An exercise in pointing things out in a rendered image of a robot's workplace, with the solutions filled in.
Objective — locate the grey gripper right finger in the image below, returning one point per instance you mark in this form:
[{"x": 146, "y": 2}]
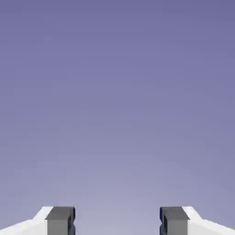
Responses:
[{"x": 176, "y": 222}]

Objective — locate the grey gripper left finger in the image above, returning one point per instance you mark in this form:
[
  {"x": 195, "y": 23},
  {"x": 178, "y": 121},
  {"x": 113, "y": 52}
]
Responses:
[{"x": 57, "y": 222}]

